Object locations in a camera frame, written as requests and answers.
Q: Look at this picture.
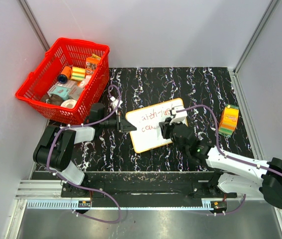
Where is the brown cardboard box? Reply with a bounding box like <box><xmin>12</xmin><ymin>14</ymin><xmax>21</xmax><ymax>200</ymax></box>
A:
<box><xmin>68</xmin><ymin>85</ymin><xmax>83</xmax><ymax>101</ymax></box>

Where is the white tape roll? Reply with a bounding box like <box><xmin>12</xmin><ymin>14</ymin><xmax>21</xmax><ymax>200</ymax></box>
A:
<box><xmin>61</xmin><ymin>99</ymin><xmax>77</xmax><ymax>109</ymax></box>

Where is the yellow framed whiteboard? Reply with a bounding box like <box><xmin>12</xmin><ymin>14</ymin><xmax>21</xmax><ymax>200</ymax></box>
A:
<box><xmin>125</xmin><ymin>98</ymin><xmax>184</xmax><ymax>153</ymax></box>

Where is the pink white small box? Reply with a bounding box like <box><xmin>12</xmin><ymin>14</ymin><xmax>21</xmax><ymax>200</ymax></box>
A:
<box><xmin>77</xmin><ymin>75</ymin><xmax>92</xmax><ymax>89</ymax></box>

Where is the teal white box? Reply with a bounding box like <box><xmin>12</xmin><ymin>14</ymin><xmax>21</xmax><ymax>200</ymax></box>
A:
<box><xmin>47</xmin><ymin>85</ymin><xmax>71</xmax><ymax>101</ymax></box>

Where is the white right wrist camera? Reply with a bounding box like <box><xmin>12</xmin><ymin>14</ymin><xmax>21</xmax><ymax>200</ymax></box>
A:
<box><xmin>169</xmin><ymin>105</ymin><xmax>188</xmax><ymax>125</ymax></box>

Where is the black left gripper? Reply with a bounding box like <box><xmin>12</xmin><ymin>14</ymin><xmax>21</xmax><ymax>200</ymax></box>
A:
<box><xmin>99</xmin><ymin>111</ymin><xmax>136</xmax><ymax>133</ymax></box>

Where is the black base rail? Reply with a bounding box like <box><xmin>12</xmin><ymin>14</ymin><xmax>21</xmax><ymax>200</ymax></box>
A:
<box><xmin>31</xmin><ymin>171</ymin><xmax>246</xmax><ymax>202</ymax></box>

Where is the yellow green sponge stack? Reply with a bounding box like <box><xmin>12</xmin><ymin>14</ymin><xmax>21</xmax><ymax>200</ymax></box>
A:
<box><xmin>71</xmin><ymin>67</ymin><xmax>86</xmax><ymax>81</ymax></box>

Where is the red plastic basket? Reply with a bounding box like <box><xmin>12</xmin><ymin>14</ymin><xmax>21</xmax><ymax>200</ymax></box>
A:
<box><xmin>15</xmin><ymin>37</ymin><xmax>110</xmax><ymax>124</ymax></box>

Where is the orange blue cylinder can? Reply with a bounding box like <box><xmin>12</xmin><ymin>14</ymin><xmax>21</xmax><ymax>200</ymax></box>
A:
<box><xmin>57</xmin><ymin>66</ymin><xmax>72</xmax><ymax>84</ymax></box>

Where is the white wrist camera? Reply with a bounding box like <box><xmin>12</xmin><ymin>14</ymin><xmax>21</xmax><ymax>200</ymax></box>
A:
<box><xmin>110</xmin><ymin>96</ymin><xmax>123</xmax><ymax>110</ymax></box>
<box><xmin>169</xmin><ymin>105</ymin><xmax>188</xmax><ymax>125</ymax></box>

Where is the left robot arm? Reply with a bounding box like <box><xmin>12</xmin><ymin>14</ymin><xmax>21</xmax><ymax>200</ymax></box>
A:
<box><xmin>33</xmin><ymin>103</ymin><xmax>137</xmax><ymax>197</ymax></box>

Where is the orange snack packet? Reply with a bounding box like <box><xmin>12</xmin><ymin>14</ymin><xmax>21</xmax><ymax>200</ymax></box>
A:
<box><xmin>85</xmin><ymin>54</ymin><xmax>101</xmax><ymax>75</ymax></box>

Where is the orange sponge pack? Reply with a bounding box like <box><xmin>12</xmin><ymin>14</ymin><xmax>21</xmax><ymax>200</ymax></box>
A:
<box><xmin>218</xmin><ymin>104</ymin><xmax>239</xmax><ymax>136</ymax></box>

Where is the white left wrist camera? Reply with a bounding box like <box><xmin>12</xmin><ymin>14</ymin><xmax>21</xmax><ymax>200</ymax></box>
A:
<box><xmin>110</xmin><ymin>96</ymin><xmax>123</xmax><ymax>110</ymax></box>

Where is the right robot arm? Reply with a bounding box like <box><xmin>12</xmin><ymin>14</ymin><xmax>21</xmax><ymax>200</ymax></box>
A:
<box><xmin>159</xmin><ymin>118</ymin><xmax>282</xmax><ymax>209</ymax></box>

